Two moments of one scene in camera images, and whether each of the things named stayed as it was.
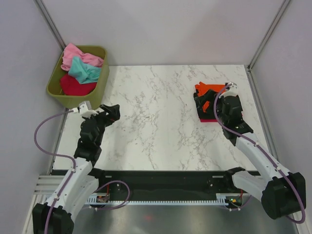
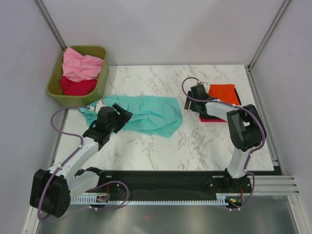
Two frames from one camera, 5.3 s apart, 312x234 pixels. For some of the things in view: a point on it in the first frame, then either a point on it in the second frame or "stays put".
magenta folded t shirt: [208, 120] stays put
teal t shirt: [83, 72] -> [159, 116]
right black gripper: [220, 99] -> [187, 103]
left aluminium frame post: [50, 24] stays put
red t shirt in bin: [70, 87] stays put
